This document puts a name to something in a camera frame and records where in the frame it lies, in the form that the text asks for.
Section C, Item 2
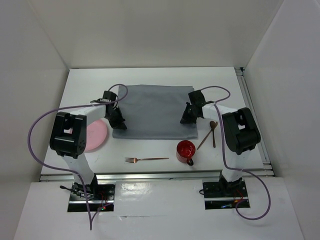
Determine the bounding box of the copper knife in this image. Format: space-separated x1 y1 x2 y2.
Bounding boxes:
197 130 212 150

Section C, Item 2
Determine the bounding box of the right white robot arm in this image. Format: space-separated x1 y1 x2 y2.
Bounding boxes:
180 90 261 196

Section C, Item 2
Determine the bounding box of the aluminium rail frame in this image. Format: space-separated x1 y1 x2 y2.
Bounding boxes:
39 66 275 182

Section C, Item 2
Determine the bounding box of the copper spoon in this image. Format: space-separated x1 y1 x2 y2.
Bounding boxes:
210 121 218 148

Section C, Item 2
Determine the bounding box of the grey cloth placemat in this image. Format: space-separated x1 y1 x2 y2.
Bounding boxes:
112 84 198 140

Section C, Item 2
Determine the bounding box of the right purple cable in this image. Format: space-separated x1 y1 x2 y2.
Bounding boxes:
199 85 271 221

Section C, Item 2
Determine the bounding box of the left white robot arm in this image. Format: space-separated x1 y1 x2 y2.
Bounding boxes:
49 91 127 200

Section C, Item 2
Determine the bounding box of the purple cable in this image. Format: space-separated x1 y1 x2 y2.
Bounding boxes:
27 83 130 231
199 85 271 221

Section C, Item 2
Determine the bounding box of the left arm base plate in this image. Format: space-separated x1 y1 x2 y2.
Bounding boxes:
60 183 116 213

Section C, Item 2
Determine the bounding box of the red mug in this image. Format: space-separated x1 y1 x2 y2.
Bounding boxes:
176 140 196 167

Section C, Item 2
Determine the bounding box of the copper fork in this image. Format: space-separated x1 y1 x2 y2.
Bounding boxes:
124 157 169 164

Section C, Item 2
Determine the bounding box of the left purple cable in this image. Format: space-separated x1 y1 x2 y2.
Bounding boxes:
27 83 130 231

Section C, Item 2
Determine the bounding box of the pink plate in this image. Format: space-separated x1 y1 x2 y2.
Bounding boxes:
84 119 108 152

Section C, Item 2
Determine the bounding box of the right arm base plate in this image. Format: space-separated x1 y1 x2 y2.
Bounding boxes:
198 181 251 210

